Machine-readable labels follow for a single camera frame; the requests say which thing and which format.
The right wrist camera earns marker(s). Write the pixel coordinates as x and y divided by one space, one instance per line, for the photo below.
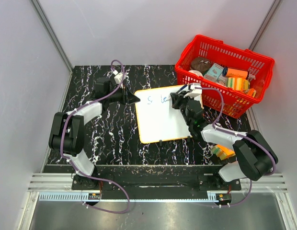
194 90

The orange blue can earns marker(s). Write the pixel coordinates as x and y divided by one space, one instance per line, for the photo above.
235 73

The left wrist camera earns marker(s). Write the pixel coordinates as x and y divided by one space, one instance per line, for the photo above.
119 78

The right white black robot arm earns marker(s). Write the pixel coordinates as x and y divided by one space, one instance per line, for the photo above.
254 156

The orange sponge package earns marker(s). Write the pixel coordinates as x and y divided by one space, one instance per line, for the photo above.
222 152

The brown round package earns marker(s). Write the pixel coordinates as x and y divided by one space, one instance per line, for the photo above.
201 64

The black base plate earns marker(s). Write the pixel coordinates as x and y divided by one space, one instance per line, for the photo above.
199 177

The red plastic shopping basket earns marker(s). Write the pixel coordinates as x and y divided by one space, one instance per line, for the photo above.
217 95

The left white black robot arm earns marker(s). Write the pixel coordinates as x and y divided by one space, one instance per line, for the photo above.
67 131

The small orange box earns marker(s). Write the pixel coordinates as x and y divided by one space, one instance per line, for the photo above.
250 92

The yellow framed whiteboard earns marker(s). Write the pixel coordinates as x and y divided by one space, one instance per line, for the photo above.
156 119

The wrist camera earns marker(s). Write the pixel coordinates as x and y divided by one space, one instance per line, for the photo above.
194 90
119 78

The white slotted cable duct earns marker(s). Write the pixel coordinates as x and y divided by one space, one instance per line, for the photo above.
141 195

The white round lid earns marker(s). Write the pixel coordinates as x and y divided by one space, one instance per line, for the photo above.
197 73

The white blue whiteboard marker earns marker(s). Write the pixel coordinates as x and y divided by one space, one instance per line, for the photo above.
178 91

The teal white box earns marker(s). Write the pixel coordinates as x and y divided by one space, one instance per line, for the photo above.
214 72

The yellow green sponge pack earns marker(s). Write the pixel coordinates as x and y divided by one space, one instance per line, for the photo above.
238 84

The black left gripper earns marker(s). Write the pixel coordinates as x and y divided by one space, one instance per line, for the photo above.
132 98

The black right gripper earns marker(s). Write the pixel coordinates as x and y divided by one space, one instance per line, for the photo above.
177 98

